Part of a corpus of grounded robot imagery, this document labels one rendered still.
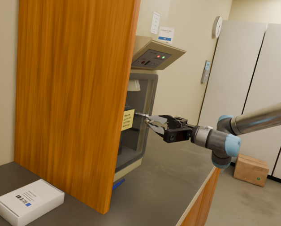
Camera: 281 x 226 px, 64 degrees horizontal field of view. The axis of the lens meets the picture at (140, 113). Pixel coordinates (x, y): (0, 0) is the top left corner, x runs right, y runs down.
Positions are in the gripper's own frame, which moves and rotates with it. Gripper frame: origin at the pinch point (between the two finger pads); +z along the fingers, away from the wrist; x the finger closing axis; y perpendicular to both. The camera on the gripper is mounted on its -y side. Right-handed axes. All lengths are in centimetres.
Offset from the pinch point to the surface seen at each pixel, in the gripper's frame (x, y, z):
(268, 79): 24, 290, -35
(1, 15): 31, -33, 48
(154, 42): 29.8, -18.7, -5.9
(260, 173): -102, 254, -59
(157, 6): 44.4, -0.1, 5.3
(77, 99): 8.7, -29.2, 12.6
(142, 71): 19.8, -3.2, 5.3
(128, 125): -1.3, -9.3, 4.1
